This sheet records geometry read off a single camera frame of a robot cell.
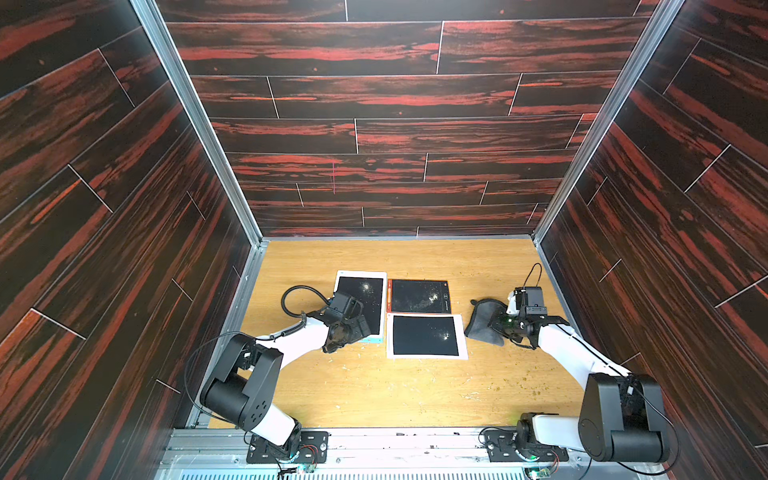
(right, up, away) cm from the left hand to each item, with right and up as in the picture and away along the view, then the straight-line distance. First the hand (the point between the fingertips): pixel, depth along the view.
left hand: (360, 334), depth 93 cm
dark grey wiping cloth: (+40, +7, -2) cm, 40 cm away
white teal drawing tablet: (+3, +13, +12) cm, 18 cm away
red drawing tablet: (+20, +11, +10) cm, 25 cm away
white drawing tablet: (+21, -1, +1) cm, 21 cm away
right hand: (+43, +5, -1) cm, 43 cm away
